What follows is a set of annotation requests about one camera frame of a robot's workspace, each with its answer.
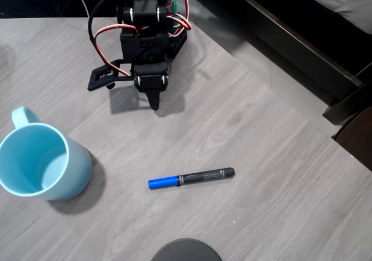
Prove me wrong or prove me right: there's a red white servo wire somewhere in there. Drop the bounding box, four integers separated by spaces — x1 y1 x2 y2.
165 0 193 38
94 24 152 77

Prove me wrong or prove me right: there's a black camera cable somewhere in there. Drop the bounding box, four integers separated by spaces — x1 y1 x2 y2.
87 0 132 73

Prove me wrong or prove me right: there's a dark brown round furniture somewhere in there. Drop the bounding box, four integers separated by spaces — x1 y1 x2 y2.
331 106 372 171

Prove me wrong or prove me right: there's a dark bed frame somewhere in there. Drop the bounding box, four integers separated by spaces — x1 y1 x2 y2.
185 0 372 126

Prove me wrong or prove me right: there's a green circuit board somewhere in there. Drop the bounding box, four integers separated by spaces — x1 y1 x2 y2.
169 0 183 34

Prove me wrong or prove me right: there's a blue capped grey marker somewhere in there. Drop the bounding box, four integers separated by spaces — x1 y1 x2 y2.
147 166 236 190

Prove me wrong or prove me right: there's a light blue mug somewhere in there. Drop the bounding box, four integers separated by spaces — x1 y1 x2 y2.
0 106 94 201

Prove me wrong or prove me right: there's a thin white cable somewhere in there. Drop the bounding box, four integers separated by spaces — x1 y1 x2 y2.
72 0 90 19

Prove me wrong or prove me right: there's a black round-base stand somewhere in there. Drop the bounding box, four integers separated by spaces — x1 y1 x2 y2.
150 238 223 261

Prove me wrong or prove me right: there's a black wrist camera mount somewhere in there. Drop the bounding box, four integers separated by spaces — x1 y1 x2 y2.
87 59 133 92

